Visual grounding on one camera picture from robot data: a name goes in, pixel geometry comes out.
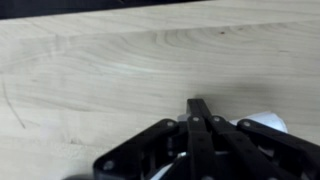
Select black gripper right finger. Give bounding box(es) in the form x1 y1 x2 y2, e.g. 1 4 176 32
187 99 320 180

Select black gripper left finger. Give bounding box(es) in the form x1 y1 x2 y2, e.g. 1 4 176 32
93 118 200 180

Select white cylinder roll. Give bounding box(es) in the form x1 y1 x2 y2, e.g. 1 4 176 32
243 111 288 133

